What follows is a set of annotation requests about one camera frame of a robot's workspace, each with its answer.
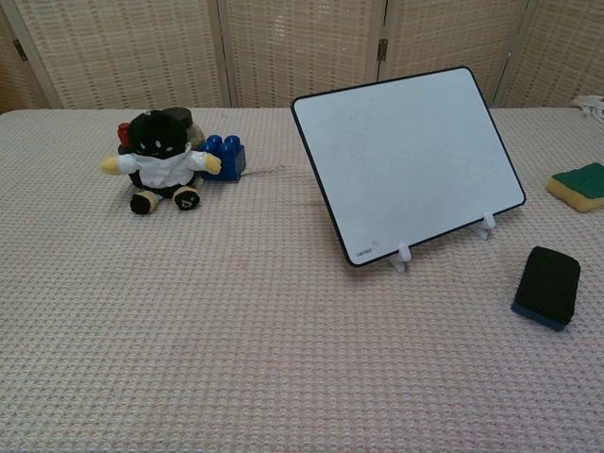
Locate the black eraser block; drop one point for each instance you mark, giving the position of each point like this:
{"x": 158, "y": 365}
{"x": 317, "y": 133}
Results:
{"x": 549, "y": 283}

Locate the blue toy building brick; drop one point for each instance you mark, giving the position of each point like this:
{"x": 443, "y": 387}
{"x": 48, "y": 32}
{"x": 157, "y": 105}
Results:
{"x": 229, "y": 158}

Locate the white plastic board stand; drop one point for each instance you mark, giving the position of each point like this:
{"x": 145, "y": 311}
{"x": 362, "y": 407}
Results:
{"x": 402, "y": 257}

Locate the beige woven tablecloth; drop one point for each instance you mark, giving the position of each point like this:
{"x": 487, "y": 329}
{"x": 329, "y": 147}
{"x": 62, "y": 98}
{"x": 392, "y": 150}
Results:
{"x": 236, "y": 330}

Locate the black plush doll white shirt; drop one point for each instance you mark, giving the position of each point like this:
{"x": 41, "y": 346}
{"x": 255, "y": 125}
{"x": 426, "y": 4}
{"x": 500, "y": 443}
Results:
{"x": 158, "y": 156}

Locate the brass screen hinge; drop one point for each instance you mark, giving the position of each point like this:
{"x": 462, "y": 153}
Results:
{"x": 19, "y": 48}
{"x": 382, "y": 49}

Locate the woven folding screen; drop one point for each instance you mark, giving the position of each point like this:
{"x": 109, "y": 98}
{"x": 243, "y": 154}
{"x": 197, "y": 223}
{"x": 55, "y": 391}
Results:
{"x": 141, "y": 47}

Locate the green yellow sponge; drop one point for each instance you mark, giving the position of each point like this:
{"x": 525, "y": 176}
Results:
{"x": 580, "y": 184}

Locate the small white whiteboard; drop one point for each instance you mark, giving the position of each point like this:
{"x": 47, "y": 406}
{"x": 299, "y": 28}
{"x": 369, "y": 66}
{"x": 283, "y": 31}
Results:
{"x": 406, "y": 160}

